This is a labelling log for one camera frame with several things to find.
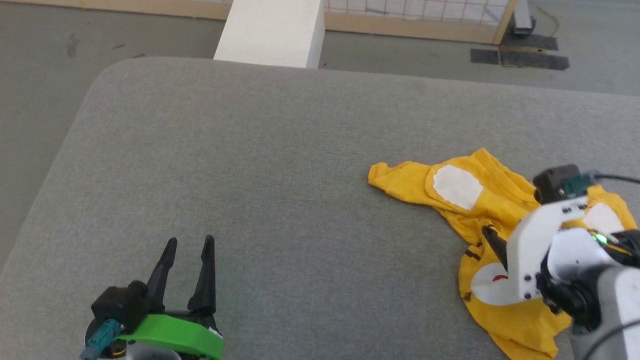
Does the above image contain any long black floor mat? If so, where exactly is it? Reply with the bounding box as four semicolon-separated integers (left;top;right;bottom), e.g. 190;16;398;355
499;49;570;71

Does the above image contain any yellow shirt with white patches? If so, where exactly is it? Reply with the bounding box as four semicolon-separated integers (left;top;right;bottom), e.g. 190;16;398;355
368;147;639;360

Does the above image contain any small black floor mat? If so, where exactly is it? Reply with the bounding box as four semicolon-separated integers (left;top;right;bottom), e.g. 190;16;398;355
469;48;500;65

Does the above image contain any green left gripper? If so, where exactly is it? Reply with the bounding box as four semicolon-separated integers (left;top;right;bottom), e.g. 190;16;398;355
115;234;224;360

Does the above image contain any right arm cable teal plug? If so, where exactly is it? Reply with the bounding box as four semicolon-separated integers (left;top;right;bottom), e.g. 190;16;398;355
564;171;640;197

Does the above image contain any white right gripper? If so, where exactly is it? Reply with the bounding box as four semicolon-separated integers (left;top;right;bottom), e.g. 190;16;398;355
481;196;590;301

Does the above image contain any white rectangular box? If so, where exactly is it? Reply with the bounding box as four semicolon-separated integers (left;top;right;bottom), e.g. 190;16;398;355
213;0;326;70

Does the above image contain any yellow floor cable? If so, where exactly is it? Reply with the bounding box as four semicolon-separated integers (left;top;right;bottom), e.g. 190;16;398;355
537;4;559;39

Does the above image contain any black floor mat under foot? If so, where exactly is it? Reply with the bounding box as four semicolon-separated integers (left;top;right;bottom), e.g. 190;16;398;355
501;32;560;51

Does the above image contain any metal partition foot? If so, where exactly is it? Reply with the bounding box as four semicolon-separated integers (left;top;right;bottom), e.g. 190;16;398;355
512;0;536;37

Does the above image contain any left arm cable teal plug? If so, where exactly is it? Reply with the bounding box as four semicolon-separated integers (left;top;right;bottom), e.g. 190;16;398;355
79;319;124;360

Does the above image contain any lemon print grid partition screen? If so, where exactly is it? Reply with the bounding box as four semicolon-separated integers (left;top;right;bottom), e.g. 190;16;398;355
0;0;519;46

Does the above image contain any arm cable teal plug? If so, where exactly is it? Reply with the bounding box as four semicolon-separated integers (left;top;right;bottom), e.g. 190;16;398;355
79;319;124;360
564;171;640;197

